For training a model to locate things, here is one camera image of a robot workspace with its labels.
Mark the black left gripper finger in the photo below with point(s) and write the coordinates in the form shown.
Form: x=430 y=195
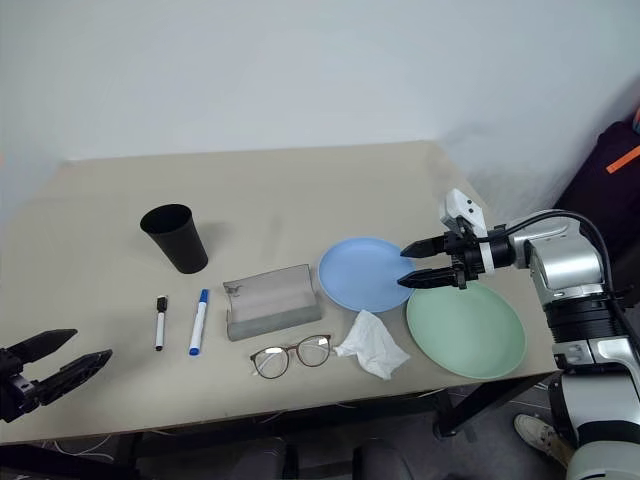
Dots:
x=42 y=343
x=75 y=372

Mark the blue plate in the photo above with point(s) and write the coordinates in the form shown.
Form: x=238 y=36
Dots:
x=362 y=272

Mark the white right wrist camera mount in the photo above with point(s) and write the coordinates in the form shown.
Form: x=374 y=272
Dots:
x=462 y=209

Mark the black plastic cup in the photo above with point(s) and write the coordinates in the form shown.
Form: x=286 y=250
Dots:
x=176 y=237

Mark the crumpled white tissue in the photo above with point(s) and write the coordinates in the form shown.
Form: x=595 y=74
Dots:
x=372 y=345

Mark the blue whiteboard marker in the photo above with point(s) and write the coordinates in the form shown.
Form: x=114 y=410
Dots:
x=199 y=322

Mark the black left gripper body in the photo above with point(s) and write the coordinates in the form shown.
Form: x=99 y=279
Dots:
x=14 y=390

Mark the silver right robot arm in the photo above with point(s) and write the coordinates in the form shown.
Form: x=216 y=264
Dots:
x=580 y=320

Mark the brown round eyeglasses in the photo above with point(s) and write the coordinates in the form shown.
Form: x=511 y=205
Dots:
x=292 y=355

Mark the green plate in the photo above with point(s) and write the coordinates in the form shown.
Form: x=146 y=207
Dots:
x=465 y=330

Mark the dark rounded chair shape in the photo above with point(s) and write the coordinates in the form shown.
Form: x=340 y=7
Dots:
x=260 y=460
x=385 y=460

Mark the dark suitcase with orange tag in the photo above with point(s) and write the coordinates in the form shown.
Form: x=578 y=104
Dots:
x=607 y=185

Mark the grey glasses case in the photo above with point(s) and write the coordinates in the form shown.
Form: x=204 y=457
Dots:
x=272 y=309

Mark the white shoe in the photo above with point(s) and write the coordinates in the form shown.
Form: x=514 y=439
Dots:
x=542 y=432

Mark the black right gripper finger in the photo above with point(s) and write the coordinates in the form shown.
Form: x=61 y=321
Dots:
x=426 y=278
x=421 y=247

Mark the black whiteboard marker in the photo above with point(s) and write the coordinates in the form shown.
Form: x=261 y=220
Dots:
x=160 y=323

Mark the black table frame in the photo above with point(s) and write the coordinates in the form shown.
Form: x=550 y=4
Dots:
x=480 y=395

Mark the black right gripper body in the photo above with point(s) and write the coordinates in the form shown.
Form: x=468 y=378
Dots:
x=456 y=249

